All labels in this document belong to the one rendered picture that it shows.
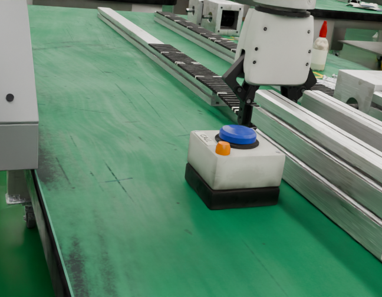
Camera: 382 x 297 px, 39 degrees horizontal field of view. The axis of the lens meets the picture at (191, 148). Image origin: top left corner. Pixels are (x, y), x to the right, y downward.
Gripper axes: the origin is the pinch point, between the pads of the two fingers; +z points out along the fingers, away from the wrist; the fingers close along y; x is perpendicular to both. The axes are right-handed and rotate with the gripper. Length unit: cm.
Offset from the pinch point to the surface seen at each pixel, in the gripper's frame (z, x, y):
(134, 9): 11, -204, -36
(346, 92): -3.7, -0.7, -14.1
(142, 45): 2, -60, 1
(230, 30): 1, -88, -34
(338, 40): 59, -440, -336
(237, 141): -3.8, 18.9, 13.8
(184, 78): 1.8, -28.5, 2.0
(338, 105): -5.6, 12.1, -3.1
